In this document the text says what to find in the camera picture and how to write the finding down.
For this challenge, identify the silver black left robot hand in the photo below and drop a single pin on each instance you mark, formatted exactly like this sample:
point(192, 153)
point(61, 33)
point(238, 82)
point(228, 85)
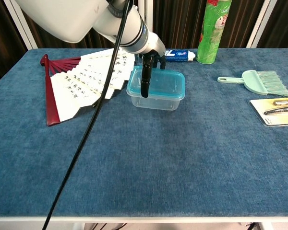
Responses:
point(146, 79)

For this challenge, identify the teal container lid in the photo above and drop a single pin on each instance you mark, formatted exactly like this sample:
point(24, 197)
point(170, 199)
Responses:
point(165, 83)

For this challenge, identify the clear plastic container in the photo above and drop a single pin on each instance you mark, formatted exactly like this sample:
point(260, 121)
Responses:
point(158, 104)

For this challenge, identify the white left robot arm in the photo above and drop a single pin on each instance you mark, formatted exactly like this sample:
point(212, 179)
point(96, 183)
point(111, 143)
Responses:
point(74, 16)

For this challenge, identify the green chips can red lid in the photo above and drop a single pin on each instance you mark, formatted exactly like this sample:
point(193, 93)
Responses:
point(211, 36)

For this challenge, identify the blue white toothpaste tube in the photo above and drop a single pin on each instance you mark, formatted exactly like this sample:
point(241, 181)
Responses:
point(180, 55)

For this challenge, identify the paper folding fan red ribs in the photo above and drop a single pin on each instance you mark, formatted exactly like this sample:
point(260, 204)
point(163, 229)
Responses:
point(69, 86)

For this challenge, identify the blue felt tablecloth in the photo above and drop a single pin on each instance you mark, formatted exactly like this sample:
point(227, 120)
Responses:
point(158, 155)

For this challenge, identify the mint green dustpan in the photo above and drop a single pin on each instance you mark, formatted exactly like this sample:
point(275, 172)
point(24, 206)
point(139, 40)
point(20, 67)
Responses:
point(250, 82)

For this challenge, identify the mint green brush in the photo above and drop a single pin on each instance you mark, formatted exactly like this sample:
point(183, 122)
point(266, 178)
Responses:
point(276, 82)

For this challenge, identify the razor blister pack yellow card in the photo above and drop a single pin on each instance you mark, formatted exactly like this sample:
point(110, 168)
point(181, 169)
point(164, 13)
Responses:
point(278, 112)

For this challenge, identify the white frame post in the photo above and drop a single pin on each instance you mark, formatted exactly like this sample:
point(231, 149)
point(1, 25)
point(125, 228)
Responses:
point(261, 24)
point(21, 26)
point(149, 9)

